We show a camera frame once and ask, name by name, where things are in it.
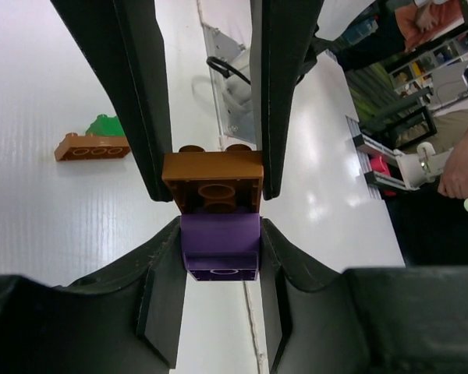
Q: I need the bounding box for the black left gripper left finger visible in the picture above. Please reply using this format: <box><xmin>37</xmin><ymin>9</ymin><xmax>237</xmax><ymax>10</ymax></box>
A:
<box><xmin>0</xmin><ymin>220</ymin><xmax>186</xmax><ymax>373</ymax></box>

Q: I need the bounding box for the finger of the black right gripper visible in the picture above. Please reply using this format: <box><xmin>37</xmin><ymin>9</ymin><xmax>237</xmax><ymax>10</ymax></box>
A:
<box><xmin>250</xmin><ymin>0</ymin><xmax>323</xmax><ymax>200</ymax></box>
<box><xmin>52</xmin><ymin>0</ymin><xmax>172</xmax><ymax>202</ymax></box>

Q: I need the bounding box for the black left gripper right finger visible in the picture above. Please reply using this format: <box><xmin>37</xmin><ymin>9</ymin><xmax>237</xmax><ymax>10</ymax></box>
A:
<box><xmin>260</xmin><ymin>219</ymin><xmax>468</xmax><ymax>373</ymax></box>

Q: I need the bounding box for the brown lego plate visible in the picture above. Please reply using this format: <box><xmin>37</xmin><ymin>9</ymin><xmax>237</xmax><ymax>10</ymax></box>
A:
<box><xmin>54</xmin><ymin>132</ymin><xmax>130</xmax><ymax>162</ymax></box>

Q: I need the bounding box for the purple butterfly lego brick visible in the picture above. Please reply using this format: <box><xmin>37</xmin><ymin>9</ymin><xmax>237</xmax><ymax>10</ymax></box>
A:
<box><xmin>180</xmin><ymin>213</ymin><xmax>261</xmax><ymax>282</ymax></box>

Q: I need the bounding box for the small brown lego brick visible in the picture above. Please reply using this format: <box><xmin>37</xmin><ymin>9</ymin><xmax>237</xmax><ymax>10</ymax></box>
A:
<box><xmin>161</xmin><ymin>144</ymin><xmax>264</xmax><ymax>214</ymax></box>

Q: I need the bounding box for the person hand in background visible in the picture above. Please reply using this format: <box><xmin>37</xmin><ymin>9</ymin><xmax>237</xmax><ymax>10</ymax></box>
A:
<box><xmin>438</xmin><ymin>143</ymin><xmax>468</xmax><ymax>199</ymax></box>

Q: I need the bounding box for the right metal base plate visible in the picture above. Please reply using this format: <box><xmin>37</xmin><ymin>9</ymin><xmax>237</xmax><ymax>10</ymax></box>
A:
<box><xmin>197</xmin><ymin>1</ymin><xmax>256</xmax><ymax>150</ymax></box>

